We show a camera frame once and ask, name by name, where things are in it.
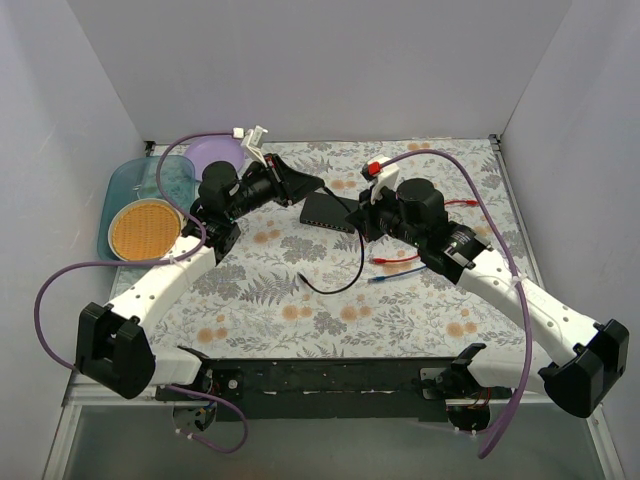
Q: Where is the black network switch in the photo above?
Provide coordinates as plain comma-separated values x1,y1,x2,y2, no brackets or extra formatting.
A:
299,192,358,233

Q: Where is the blue ethernet cable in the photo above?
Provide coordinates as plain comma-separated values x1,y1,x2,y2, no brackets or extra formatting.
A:
366,265,429,285

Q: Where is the black ethernet cable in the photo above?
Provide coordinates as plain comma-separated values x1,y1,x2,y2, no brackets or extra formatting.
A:
296,185,365,295

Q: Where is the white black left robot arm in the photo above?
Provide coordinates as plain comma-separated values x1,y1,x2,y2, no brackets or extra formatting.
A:
75,154,324,400

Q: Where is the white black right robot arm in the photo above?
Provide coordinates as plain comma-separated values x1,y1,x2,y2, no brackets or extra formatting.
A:
346,179,629,418

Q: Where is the purple plastic plate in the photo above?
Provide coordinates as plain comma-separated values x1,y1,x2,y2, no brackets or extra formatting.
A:
183,136,245,182

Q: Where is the orange woven round coaster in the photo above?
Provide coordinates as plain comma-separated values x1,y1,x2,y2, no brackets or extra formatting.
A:
107,198,183,262

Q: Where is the teal plastic tray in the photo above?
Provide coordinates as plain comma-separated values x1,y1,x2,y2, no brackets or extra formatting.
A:
97,155,196,261

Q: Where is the floral patterned table mat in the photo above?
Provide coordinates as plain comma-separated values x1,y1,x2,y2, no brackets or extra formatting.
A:
149,139,532,358

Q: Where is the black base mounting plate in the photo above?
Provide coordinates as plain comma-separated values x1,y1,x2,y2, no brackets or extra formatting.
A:
156,357,510,432

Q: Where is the red ethernet cable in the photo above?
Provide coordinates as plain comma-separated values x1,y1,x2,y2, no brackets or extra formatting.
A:
372,198,479,266

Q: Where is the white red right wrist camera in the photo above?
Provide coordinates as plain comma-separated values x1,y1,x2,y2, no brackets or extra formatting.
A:
361,155,400,205

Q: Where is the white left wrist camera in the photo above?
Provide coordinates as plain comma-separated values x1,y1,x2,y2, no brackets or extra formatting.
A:
232,125,268,164

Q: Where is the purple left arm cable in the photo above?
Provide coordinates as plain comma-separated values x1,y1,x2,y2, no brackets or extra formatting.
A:
33,128,250,454

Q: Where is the aluminium frame rail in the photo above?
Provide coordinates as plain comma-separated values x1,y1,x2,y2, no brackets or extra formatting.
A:
64,375,166,406

